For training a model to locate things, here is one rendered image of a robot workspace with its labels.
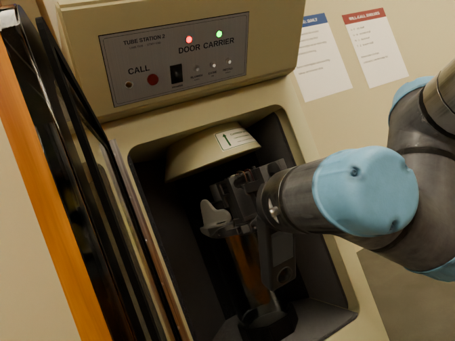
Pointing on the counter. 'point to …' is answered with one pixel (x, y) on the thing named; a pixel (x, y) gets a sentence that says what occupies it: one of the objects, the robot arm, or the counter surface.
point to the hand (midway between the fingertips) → (231, 221)
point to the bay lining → (267, 126)
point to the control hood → (90, 88)
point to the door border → (45, 69)
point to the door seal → (57, 63)
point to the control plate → (174, 56)
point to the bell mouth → (207, 150)
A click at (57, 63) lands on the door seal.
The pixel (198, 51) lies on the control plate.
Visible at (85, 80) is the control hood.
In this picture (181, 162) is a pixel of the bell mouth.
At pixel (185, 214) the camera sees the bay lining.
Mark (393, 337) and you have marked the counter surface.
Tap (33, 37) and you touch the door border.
